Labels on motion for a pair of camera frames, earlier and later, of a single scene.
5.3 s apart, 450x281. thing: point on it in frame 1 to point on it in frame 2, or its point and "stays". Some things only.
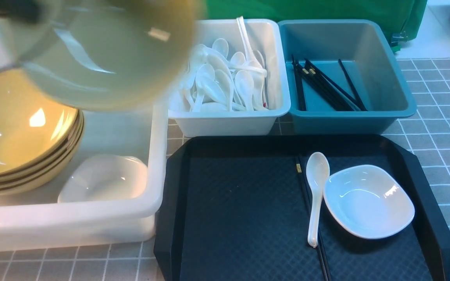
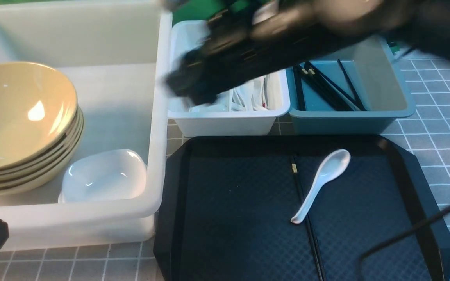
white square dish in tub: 104,176 stays
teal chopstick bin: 342,77 stays
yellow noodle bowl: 109,55 to 22,110
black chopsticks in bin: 338,95 stays
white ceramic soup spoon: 318,170 to 332,163
